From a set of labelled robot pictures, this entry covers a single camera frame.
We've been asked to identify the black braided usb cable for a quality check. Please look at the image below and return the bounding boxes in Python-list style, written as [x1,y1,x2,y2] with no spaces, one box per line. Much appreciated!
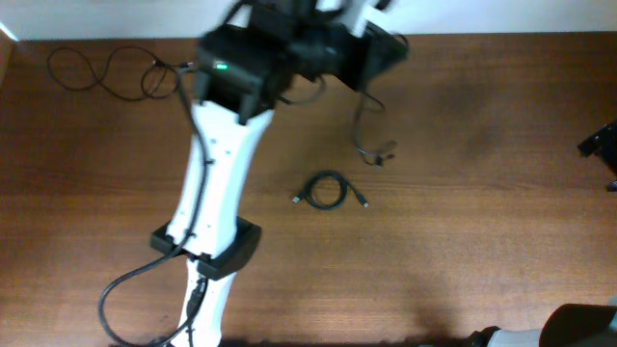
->
[353,89,399,169]

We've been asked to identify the black thin usb cable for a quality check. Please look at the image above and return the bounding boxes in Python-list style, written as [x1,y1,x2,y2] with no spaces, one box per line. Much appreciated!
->
[45,44,194,102]

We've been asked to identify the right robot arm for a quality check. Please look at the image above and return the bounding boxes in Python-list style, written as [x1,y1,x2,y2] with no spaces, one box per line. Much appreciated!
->
[462,121,616,347]

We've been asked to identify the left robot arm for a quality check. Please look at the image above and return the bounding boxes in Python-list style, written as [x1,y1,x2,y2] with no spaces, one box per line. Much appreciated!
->
[150,0,407,346]

